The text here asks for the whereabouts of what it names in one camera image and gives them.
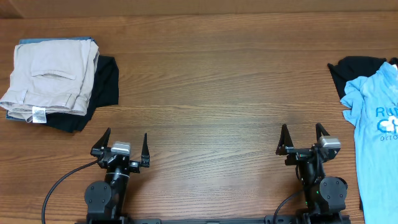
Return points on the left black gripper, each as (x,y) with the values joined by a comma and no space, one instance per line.
(97,151)

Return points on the light blue printed t-shirt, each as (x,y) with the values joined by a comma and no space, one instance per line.
(372,109)

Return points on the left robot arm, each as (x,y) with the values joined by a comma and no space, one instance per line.
(105,199)

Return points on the folded beige trousers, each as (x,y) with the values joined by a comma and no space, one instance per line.
(53,77)

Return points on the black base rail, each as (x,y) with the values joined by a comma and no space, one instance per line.
(211,221)

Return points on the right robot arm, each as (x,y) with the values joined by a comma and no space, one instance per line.
(324,196)

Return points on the black t-shirt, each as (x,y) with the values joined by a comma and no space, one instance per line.
(352,67)

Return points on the folded black garment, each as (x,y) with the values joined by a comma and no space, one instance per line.
(105,93)

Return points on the folded blue denim garment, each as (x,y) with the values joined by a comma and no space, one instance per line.
(56,39)

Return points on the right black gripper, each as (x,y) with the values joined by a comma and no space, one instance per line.
(302,154)

